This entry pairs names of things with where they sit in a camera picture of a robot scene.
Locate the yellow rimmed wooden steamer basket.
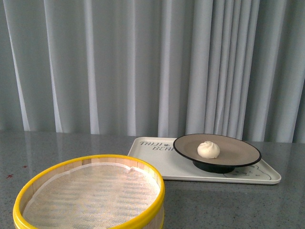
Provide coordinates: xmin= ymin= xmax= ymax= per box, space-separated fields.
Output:
xmin=13 ymin=155 xmax=165 ymax=229

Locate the brown plate with black rim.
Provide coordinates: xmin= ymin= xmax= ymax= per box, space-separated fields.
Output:
xmin=173 ymin=134 xmax=262 ymax=174

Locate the white bear print tray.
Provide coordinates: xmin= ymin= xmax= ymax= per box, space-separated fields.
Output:
xmin=128 ymin=137 xmax=282 ymax=185

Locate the white steamed bun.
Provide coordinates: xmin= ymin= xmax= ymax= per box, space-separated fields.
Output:
xmin=197 ymin=141 xmax=220 ymax=159

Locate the grey pleated curtain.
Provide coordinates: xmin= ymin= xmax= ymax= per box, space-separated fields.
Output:
xmin=0 ymin=0 xmax=305 ymax=143

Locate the white mesh steamer liner cloth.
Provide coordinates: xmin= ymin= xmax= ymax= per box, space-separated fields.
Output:
xmin=22 ymin=163 xmax=161 ymax=229

